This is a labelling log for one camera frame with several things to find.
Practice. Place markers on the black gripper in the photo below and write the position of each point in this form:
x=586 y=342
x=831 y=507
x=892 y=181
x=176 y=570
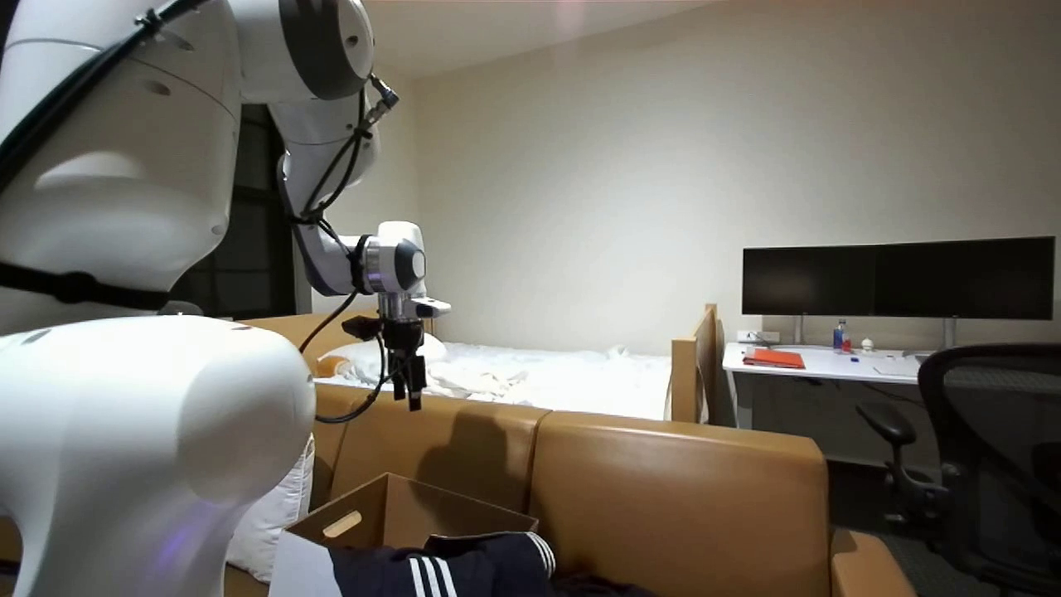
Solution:
x=407 y=349

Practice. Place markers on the black trousers with white stripes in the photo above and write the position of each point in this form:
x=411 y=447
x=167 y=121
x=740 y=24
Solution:
x=467 y=568

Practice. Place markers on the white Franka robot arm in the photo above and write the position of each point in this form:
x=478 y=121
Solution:
x=121 y=442

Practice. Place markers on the brown cardboard box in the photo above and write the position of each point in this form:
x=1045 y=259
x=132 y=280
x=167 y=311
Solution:
x=410 y=507

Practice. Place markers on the white rumpled bedding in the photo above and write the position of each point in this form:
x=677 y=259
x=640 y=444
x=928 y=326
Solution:
x=543 y=374

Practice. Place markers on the white pillow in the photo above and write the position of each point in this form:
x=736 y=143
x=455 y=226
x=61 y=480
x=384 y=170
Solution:
x=270 y=518

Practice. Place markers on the dark window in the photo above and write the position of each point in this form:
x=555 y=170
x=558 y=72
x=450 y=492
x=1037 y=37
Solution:
x=249 y=242

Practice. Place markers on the brown leather sofa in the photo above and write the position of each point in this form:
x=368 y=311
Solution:
x=666 y=498

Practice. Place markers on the red book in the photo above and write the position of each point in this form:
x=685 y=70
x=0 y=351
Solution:
x=773 y=360

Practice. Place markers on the white desk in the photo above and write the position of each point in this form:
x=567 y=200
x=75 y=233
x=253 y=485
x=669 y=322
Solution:
x=831 y=383

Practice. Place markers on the small bottle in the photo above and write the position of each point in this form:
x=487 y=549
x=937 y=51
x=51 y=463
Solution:
x=839 y=336

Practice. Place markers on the black office chair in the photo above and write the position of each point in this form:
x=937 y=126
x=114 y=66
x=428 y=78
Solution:
x=983 y=442

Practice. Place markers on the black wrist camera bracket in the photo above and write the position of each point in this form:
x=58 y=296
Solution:
x=386 y=315

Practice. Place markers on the light wooden bed frame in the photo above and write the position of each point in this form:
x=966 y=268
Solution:
x=699 y=364

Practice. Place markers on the black wall monitor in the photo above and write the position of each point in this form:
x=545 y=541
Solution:
x=897 y=275

